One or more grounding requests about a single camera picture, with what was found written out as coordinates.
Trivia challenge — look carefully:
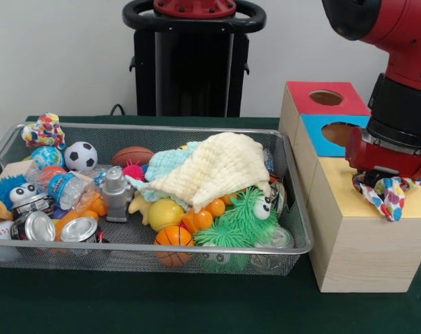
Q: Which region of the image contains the green spiky puffer toy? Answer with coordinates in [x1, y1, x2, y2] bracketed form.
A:
[192, 186, 284, 248]

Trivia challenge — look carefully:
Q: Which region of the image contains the orange toy basketball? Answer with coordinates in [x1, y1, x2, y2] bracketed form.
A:
[154, 225, 196, 268]

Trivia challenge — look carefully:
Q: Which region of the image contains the robot pedestal with red flange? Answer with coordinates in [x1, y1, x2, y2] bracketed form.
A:
[122, 0, 267, 118]

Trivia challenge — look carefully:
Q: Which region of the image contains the silver toy robot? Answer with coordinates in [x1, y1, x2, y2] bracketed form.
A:
[99, 166, 136, 223]

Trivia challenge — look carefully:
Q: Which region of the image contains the brown toy football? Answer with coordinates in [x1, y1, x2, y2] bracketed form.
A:
[111, 145, 155, 168]

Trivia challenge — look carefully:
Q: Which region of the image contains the light blue cloth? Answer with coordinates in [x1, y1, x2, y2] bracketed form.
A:
[125, 141, 200, 203]

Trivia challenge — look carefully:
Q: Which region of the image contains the wooden three-hole box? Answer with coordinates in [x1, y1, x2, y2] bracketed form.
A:
[278, 81, 421, 294]

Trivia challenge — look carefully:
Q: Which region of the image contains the blue globe ball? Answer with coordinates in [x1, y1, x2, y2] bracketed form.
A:
[31, 145, 65, 170]

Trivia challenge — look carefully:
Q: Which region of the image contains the orange plastic toy brick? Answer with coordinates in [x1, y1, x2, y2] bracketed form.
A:
[180, 197, 227, 233]

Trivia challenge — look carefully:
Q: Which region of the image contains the large blue spiky puffer toy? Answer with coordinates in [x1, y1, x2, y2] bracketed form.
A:
[0, 173, 39, 212]

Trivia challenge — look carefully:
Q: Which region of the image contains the cream yellow cloth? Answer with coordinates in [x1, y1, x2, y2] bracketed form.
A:
[140, 132, 272, 213]

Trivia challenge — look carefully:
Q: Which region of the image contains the knotted polka dot cloth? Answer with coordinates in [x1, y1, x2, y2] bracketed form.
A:
[21, 112, 67, 151]

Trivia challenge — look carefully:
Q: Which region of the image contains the black white soccer ball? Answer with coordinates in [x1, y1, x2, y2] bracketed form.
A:
[63, 141, 99, 172]

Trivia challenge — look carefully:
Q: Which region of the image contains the dark green tablecloth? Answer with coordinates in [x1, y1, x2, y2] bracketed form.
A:
[0, 116, 421, 334]

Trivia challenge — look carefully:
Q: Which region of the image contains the silver mesh bin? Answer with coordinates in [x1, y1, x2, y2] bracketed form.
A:
[0, 121, 315, 278]

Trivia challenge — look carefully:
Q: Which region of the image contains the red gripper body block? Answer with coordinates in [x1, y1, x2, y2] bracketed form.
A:
[344, 126, 421, 182]

